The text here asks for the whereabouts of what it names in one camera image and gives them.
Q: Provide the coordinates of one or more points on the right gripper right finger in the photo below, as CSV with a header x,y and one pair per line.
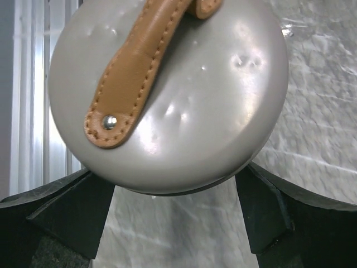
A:
x,y
289,226

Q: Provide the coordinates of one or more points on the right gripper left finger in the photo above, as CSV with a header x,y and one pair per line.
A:
x,y
59,224

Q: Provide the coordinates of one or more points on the grey round lid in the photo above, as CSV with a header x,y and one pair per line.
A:
x,y
168,97

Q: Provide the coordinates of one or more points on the aluminium mounting rail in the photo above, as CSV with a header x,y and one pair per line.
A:
x,y
38,154

